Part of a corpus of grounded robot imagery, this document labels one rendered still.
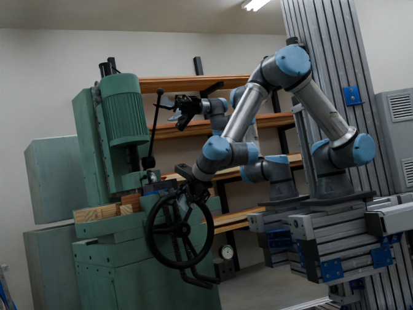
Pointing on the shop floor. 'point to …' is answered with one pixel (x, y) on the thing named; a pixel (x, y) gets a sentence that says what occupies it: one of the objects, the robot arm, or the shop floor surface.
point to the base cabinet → (145, 286)
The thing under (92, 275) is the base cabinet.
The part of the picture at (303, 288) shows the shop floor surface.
